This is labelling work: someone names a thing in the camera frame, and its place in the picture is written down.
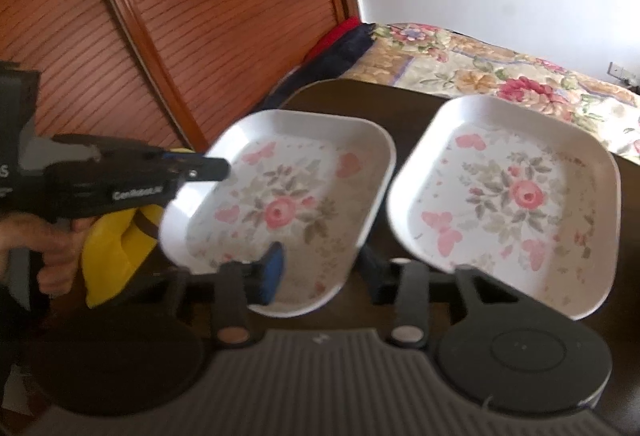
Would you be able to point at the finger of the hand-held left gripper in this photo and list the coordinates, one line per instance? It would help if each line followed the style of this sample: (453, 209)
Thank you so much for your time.
(205, 170)

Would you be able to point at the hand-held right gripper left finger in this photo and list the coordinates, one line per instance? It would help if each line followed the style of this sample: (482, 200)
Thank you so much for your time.
(272, 273)

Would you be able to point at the floral blanket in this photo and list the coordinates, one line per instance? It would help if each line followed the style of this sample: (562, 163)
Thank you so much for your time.
(500, 66)

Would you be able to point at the person's left hand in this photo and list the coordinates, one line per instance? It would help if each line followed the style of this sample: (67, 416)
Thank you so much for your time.
(45, 236)

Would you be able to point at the red cloth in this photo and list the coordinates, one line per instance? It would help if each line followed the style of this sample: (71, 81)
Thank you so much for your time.
(340, 34)

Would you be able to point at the white floral square plate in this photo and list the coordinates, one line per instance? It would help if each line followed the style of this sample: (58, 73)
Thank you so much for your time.
(520, 196)
(280, 211)

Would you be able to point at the yellow cloth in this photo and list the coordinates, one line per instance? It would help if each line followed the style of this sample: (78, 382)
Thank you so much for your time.
(105, 256)

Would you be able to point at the white wall socket strip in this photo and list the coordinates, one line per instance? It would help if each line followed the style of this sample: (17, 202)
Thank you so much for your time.
(621, 70)

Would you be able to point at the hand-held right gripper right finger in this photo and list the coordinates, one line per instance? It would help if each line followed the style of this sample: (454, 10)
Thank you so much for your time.
(380, 281)

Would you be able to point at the wooden louvered wardrobe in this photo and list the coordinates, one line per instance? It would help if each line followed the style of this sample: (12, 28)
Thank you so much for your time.
(225, 16)

